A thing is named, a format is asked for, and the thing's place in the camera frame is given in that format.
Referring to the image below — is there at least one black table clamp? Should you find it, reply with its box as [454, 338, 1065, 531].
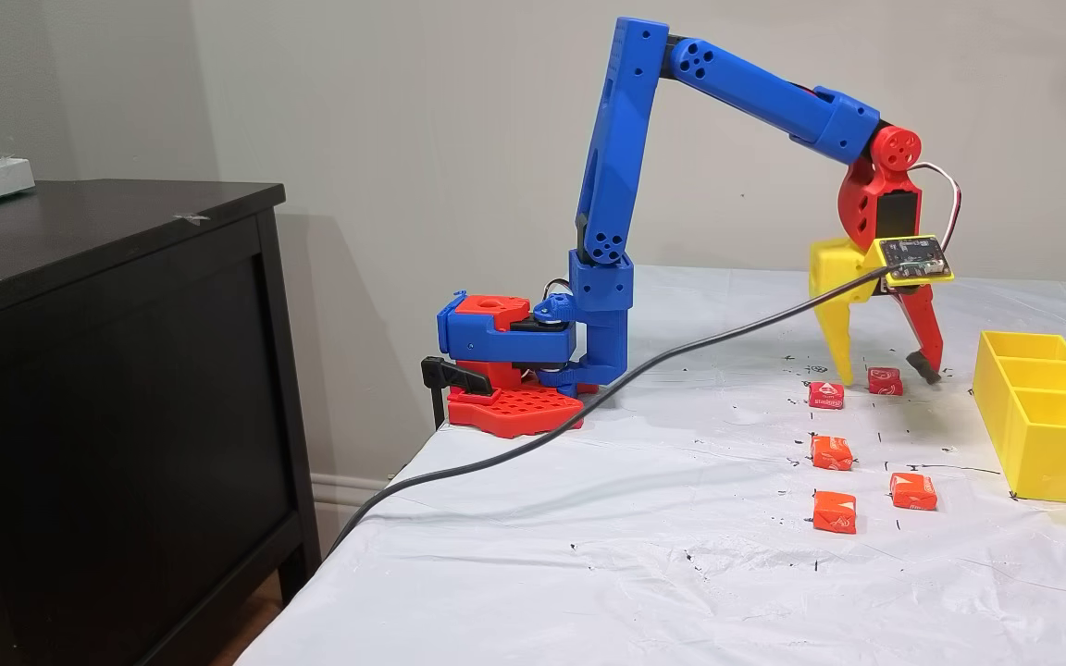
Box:
[420, 356, 497, 431]

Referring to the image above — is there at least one orange candy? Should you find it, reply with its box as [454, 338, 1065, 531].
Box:
[812, 490, 858, 535]
[889, 473, 939, 511]
[810, 435, 854, 472]

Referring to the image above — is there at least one white baseboard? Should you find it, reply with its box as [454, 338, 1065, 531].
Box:
[309, 472, 400, 547]

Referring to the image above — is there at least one yellow three-compartment box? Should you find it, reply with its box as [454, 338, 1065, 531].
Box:
[971, 330, 1066, 507]

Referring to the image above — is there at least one black wooden cabinet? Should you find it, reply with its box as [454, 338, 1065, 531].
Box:
[0, 180, 323, 666]

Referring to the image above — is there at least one black camera cable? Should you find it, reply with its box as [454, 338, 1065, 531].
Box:
[323, 264, 899, 559]

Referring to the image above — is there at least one white plastic table cover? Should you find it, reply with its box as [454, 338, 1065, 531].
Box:
[260, 265, 1066, 666]

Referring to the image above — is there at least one camera board on yellow mount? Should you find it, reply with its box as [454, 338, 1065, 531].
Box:
[874, 235, 956, 284]

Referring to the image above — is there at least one looped gripper servo wire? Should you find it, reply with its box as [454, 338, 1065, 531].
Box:
[908, 162, 962, 255]

